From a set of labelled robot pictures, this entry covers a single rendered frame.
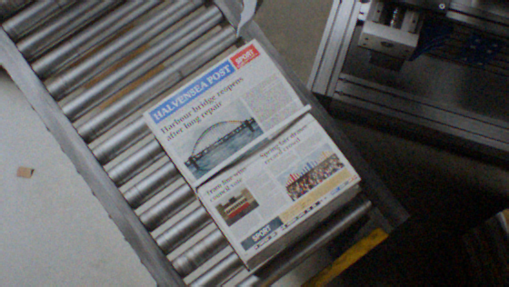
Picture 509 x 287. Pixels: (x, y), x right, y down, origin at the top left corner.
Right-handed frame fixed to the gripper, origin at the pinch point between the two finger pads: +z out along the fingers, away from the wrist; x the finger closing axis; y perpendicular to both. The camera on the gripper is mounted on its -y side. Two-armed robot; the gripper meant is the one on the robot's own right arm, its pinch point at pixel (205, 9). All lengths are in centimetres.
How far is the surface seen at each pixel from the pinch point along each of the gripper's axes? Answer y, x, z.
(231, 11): 44.8, 4.7, -16.2
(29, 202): 127, 20, 55
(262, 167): 17.0, -27.6, 10.9
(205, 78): 19.7, -6.3, 5.3
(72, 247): 125, -1, 55
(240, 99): 18.5, -14.6, 3.7
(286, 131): 17.4, -26.0, 1.9
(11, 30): 50, 39, 24
